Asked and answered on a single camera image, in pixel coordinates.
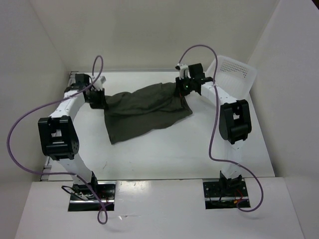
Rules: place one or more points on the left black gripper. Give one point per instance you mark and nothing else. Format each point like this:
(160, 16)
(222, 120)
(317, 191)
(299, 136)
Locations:
(101, 104)

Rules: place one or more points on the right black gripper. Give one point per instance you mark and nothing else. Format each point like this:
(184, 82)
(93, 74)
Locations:
(179, 90)

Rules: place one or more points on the olive green shorts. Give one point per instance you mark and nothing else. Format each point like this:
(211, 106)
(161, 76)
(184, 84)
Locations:
(133, 114)

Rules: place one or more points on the white plastic basket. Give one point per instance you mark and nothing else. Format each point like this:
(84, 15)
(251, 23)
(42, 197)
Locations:
(234, 77)

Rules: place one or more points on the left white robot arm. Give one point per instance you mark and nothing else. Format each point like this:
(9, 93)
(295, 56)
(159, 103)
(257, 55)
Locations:
(58, 136)

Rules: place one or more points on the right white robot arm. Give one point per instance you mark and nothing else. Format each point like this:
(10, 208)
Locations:
(232, 120)

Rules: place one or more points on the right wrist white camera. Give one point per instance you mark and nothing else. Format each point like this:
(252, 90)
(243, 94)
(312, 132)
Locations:
(183, 70)

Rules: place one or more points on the wrist white camera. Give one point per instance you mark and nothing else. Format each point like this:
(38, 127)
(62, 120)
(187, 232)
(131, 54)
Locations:
(98, 83)
(183, 70)

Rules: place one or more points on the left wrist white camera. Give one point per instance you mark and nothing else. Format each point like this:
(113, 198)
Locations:
(98, 83)

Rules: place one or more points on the aluminium table edge rail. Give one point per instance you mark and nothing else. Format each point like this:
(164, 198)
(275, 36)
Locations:
(48, 165)

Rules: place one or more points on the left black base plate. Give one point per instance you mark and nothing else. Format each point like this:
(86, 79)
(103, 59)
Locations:
(104, 196)

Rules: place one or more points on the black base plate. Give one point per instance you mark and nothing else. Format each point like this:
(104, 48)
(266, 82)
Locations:
(216, 198)
(104, 196)

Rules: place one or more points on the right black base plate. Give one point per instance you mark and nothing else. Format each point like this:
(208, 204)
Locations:
(216, 198)

